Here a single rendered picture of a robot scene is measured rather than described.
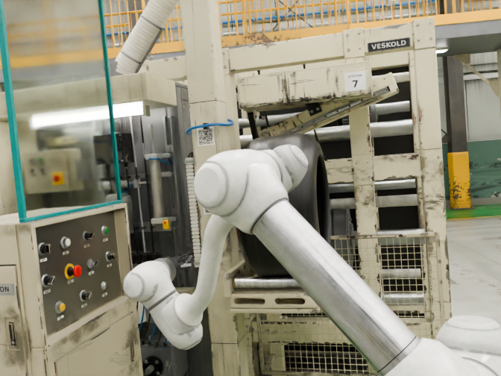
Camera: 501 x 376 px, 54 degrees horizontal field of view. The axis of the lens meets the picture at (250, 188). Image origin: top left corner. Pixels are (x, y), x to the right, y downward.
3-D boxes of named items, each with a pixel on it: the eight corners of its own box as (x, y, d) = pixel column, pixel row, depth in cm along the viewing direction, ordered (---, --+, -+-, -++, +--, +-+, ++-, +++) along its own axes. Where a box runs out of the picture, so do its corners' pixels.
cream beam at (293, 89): (238, 109, 228) (235, 77, 227) (252, 113, 252) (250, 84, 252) (372, 94, 212) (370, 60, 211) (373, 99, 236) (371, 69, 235)
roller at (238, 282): (230, 283, 199) (232, 274, 203) (233, 290, 202) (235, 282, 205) (316, 282, 190) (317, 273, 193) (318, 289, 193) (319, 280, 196)
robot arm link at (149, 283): (135, 270, 158) (159, 304, 157) (109, 283, 143) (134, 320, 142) (159, 251, 155) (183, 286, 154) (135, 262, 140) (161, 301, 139)
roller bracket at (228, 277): (224, 298, 198) (221, 274, 197) (250, 274, 236) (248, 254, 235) (232, 298, 197) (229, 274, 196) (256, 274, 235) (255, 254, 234)
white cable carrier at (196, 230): (194, 267, 214) (184, 157, 211) (198, 265, 218) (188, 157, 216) (203, 267, 212) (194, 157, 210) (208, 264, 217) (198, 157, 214)
